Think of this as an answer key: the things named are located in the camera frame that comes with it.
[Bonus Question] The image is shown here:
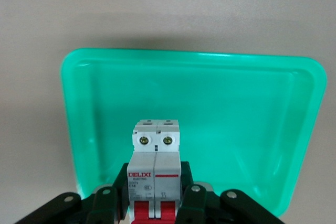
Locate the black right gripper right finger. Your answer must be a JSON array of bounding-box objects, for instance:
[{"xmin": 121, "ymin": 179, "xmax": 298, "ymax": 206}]
[{"xmin": 175, "ymin": 160, "xmax": 336, "ymax": 224}]

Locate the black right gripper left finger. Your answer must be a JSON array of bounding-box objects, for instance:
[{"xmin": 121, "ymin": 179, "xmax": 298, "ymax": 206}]
[{"xmin": 10, "ymin": 161, "xmax": 130, "ymax": 224}]

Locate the white red circuit breaker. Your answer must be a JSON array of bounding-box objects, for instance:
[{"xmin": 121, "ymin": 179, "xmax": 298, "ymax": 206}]
[{"xmin": 127, "ymin": 119, "xmax": 182, "ymax": 220}]

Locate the green plastic tray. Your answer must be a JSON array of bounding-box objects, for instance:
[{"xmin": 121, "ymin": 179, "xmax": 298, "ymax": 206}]
[{"xmin": 60, "ymin": 48, "xmax": 328, "ymax": 216}]

